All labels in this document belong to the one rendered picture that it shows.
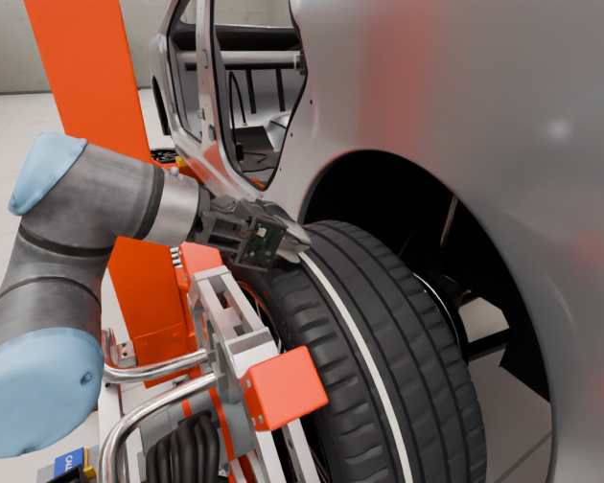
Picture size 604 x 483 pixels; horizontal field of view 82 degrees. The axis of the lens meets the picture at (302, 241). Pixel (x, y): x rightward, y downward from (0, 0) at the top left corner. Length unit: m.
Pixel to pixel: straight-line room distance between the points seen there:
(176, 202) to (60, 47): 0.55
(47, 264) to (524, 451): 1.84
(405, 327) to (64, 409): 0.40
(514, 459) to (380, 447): 1.42
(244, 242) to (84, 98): 0.56
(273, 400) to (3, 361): 0.24
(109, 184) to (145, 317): 0.76
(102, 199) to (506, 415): 1.90
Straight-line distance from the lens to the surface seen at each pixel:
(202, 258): 0.76
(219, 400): 0.71
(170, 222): 0.42
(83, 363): 0.33
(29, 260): 0.44
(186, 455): 0.51
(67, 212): 0.41
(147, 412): 0.61
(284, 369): 0.42
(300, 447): 0.52
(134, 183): 0.41
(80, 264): 0.43
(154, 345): 1.19
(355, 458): 0.50
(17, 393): 0.33
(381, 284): 0.56
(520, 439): 1.98
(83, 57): 0.90
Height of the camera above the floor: 1.47
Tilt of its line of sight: 28 degrees down
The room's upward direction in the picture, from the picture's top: straight up
